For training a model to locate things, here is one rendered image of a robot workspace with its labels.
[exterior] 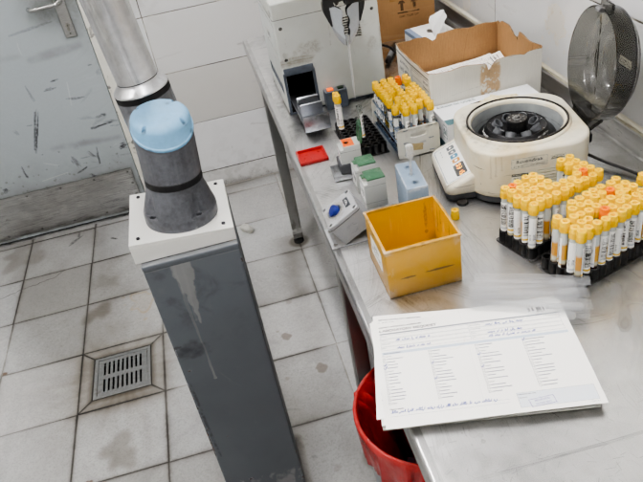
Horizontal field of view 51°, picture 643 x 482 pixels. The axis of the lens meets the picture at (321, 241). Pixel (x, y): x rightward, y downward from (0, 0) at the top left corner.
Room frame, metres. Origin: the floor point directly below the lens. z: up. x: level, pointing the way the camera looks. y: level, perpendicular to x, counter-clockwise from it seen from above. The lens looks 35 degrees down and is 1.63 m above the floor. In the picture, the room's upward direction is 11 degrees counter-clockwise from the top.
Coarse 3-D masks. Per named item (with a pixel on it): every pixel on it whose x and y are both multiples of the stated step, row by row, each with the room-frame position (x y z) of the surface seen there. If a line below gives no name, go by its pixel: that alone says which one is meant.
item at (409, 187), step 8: (400, 168) 1.12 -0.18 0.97; (408, 168) 1.12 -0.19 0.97; (416, 168) 1.11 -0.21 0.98; (400, 176) 1.10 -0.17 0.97; (408, 176) 1.09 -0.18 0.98; (416, 176) 1.08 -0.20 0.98; (400, 184) 1.10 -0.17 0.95; (408, 184) 1.06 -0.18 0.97; (416, 184) 1.06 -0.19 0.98; (424, 184) 1.05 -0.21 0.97; (400, 192) 1.11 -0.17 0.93; (408, 192) 1.04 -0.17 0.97; (416, 192) 1.05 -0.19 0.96; (424, 192) 1.05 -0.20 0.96; (400, 200) 1.12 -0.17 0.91; (408, 200) 1.04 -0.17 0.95
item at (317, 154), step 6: (300, 150) 1.46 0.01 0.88; (306, 150) 1.46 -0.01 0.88; (312, 150) 1.46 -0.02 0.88; (318, 150) 1.45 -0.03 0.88; (324, 150) 1.43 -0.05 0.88; (300, 156) 1.44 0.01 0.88; (306, 156) 1.43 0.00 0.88; (312, 156) 1.43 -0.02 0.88; (318, 156) 1.42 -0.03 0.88; (324, 156) 1.42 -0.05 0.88; (300, 162) 1.40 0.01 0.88; (306, 162) 1.39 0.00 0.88; (312, 162) 1.39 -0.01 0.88; (318, 162) 1.39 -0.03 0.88
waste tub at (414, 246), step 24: (384, 216) 1.00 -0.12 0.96; (408, 216) 1.00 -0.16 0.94; (432, 216) 1.01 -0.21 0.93; (384, 240) 1.00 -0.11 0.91; (408, 240) 1.00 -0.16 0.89; (432, 240) 0.88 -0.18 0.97; (456, 240) 0.88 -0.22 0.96; (384, 264) 0.88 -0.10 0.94; (408, 264) 0.87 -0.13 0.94; (432, 264) 0.88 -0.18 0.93; (456, 264) 0.88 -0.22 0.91; (408, 288) 0.87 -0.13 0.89
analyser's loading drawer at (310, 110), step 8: (296, 96) 1.71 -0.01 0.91; (304, 96) 1.70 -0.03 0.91; (312, 96) 1.62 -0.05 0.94; (296, 104) 1.65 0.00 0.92; (304, 104) 1.57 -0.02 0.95; (312, 104) 1.58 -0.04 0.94; (320, 104) 1.58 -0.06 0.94; (304, 112) 1.57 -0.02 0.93; (312, 112) 1.58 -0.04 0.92; (320, 112) 1.58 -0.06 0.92; (328, 112) 1.53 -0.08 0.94; (304, 120) 1.52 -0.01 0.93; (312, 120) 1.52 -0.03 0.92; (320, 120) 1.52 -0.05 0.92; (328, 120) 1.52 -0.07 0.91; (312, 128) 1.52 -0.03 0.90; (320, 128) 1.52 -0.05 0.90
